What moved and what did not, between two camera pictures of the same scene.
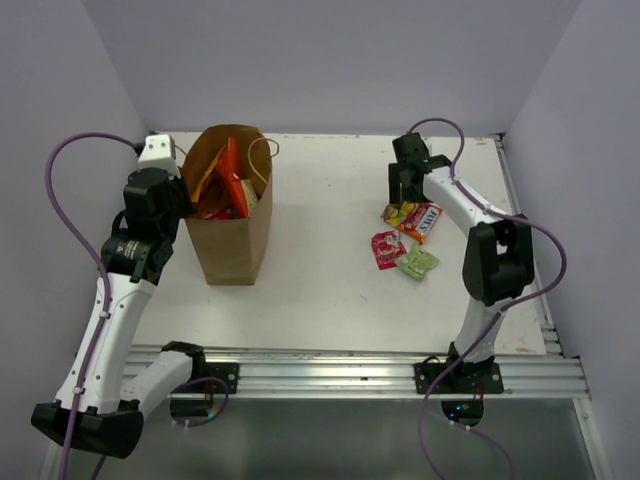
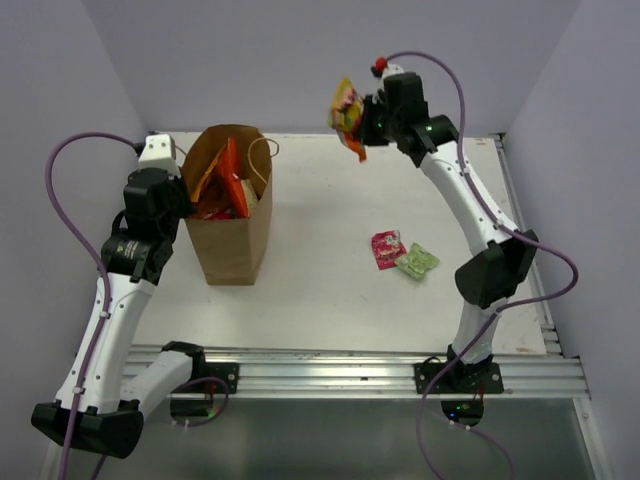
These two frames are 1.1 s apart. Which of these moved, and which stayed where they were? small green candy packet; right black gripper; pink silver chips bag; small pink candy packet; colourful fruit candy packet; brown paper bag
Moved: colourful fruit candy packet; right black gripper
Stayed: small green candy packet; pink silver chips bag; brown paper bag; small pink candy packet
